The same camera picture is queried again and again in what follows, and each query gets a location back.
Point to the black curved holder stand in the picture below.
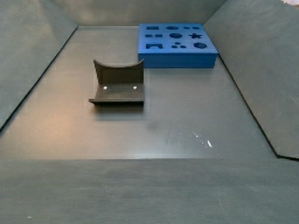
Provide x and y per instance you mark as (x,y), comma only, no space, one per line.
(119,78)

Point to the blue shape sorter block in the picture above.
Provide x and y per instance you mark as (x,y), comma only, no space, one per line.
(175,45)

